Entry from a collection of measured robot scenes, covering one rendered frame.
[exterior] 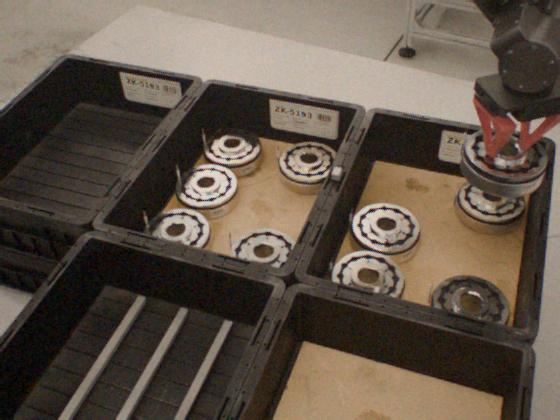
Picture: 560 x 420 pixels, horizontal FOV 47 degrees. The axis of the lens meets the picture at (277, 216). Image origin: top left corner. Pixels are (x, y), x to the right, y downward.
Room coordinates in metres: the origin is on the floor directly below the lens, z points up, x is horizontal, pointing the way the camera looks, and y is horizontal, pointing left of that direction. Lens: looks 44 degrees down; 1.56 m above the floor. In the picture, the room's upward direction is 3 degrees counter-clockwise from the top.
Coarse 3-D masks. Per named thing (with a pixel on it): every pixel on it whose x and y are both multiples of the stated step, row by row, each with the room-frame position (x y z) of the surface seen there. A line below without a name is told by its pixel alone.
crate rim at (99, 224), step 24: (192, 96) 0.95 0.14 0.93; (288, 96) 0.94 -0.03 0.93; (312, 96) 0.93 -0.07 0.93; (360, 120) 0.86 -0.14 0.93; (144, 168) 0.77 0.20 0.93; (120, 192) 0.71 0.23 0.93; (96, 216) 0.66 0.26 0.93; (312, 216) 0.64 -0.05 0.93; (144, 240) 0.61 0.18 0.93; (168, 240) 0.61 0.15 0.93; (240, 264) 0.56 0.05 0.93; (264, 264) 0.56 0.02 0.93; (288, 264) 0.55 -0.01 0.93
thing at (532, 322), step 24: (408, 120) 0.86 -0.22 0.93; (432, 120) 0.85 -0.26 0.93; (360, 144) 0.80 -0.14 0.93; (552, 144) 0.77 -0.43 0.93; (552, 168) 0.72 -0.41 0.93; (336, 192) 0.69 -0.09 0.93; (312, 240) 0.60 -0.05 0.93; (336, 288) 0.51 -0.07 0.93; (360, 288) 0.51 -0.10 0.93; (432, 312) 0.47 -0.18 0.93; (528, 312) 0.46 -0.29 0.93; (528, 336) 0.43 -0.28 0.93
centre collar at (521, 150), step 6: (510, 138) 0.66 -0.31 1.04; (504, 144) 0.65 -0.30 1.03; (510, 144) 0.65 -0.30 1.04; (516, 144) 0.64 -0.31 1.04; (522, 144) 0.64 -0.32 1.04; (522, 150) 0.63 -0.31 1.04; (498, 156) 0.62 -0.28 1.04; (504, 156) 0.62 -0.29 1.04; (510, 156) 0.62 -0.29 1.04; (516, 156) 0.62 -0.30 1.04; (522, 156) 0.62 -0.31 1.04; (504, 162) 0.61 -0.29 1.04; (510, 162) 0.61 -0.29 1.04; (516, 162) 0.61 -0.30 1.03
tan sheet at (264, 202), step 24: (264, 144) 0.94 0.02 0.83; (288, 144) 0.93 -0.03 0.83; (264, 168) 0.87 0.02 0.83; (240, 192) 0.81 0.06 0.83; (264, 192) 0.81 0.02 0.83; (288, 192) 0.80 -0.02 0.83; (240, 216) 0.75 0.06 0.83; (264, 216) 0.75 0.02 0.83; (288, 216) 0.75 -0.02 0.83; (216, 240) 0.70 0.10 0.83
